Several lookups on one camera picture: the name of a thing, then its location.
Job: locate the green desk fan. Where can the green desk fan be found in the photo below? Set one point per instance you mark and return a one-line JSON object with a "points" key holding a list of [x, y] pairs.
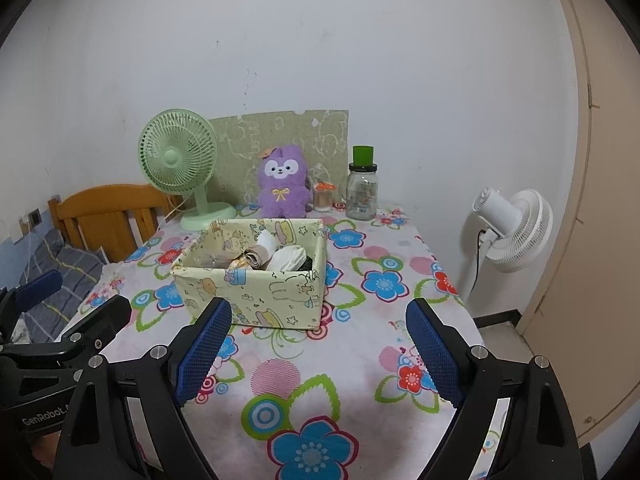
{"points": [[175, 157]]}

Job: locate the black socks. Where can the black socks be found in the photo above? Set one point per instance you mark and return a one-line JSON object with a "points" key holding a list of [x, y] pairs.
{"points": [[311, 264]]}

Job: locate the glass jar with green lid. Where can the glass jar with green lid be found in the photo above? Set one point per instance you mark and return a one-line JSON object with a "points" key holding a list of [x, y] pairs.
{"points": [[362, 195]]}

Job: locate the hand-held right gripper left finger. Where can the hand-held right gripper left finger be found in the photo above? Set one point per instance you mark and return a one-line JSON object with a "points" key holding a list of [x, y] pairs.
{"points": [[205, 350]]}

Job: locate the cotton swab jar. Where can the cotton swab jar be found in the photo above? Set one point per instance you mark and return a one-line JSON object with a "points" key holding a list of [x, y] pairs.
{"points": [[322, 200]]}

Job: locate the grey plaid pillow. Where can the grey plaid pillow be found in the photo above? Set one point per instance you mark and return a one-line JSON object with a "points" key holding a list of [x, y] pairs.
{"points": [[70, 265]]}

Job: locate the white and beige tube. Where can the white and beige tube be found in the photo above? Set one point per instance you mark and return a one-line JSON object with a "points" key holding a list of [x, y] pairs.
{"points": [[257, 255]]}

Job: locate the beige door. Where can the beige door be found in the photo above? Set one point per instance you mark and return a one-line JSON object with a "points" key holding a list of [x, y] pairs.
{"points": [[600, 210]]}

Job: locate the white socks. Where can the white socks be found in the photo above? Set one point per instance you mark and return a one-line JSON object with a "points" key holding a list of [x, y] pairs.
{"points": [[285, 260]]}

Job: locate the white standing fan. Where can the white standing fan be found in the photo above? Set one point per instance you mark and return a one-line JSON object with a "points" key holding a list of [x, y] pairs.
{"points": [[525, 230]]}

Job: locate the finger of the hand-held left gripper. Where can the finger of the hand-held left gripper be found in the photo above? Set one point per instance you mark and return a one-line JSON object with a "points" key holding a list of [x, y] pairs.
{"points": [[105, 315], [40, 285]]}

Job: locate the person's left hand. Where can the person's left hand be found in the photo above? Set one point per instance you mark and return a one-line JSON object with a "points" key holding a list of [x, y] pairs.
{"points": [[45, 452]]}

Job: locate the floral tablecloth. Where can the floral tablecloth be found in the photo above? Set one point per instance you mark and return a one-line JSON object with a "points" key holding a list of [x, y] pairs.
{"points": [[380, 280]]}

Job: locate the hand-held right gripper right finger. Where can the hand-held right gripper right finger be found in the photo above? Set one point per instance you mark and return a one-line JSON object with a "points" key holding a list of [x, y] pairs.
{"points": [[435, 352]]}

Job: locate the yellow cartoon fabric storage box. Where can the yellow cartoon fabric storage box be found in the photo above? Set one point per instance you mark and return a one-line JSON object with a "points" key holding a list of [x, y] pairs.
{"points": [[280, 300]]}

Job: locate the green cartoon printed board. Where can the green cartoon printed board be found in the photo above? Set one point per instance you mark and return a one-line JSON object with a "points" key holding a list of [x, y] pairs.
{"points": [[280, 132]]}

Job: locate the purple plush toy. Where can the purple plush toy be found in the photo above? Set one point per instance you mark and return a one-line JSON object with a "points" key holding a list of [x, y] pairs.
{"points": [[282, 200]]}

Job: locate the wooden bed headboard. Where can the wooden bed headboard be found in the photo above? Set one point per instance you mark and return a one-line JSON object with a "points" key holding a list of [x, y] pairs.
{"points": [[110, 200]]}

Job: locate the dark wall socket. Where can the dark wall socket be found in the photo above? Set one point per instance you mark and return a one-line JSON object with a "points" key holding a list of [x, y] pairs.
{"points": [[35, 217]]}

